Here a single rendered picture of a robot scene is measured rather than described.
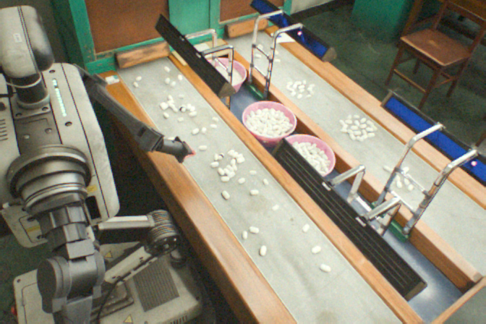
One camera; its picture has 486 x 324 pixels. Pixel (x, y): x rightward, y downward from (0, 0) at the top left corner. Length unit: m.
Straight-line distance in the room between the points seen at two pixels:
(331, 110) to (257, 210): 0.77
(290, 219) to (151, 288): 0.63
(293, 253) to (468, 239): 0.71
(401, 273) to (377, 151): 0.91
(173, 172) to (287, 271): 0.62
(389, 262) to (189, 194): 0.81
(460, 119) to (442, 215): 1.96
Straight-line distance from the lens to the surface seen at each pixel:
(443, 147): 1.66
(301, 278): 1.52
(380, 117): 2.17
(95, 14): 2.16
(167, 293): 1.76
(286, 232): 1.60
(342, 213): 1.27
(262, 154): 1.81
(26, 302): 1.87
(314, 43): 1.98
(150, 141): 1.48
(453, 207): 1.95
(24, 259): 2.55
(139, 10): 2.23
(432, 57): 3.46
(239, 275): 1.47
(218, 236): 1.54
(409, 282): 1.22
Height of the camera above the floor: 2.07
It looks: 45 degrees down
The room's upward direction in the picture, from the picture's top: 6 degrees clockwise
